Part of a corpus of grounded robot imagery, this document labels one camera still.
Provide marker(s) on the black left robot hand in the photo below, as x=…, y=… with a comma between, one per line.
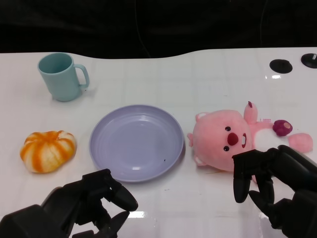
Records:
x=81, y=198

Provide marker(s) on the pink plush beaver doll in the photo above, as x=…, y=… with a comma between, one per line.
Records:
x=213, y=134

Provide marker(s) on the black round table grommet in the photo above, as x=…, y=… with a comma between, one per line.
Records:
x=280, y=66
x=309, y=60

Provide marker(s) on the lavender plastic plate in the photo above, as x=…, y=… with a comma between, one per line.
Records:
x=136, y=143

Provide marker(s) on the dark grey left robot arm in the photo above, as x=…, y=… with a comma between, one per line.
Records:
x=22, y=223

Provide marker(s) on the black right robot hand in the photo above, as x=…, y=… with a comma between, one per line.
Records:
x=294, y=173

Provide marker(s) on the orange white plush pumpkin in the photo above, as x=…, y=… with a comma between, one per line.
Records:
x=47, y=151

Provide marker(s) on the teal plastic mug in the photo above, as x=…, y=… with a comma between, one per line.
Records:
x=59, y=77

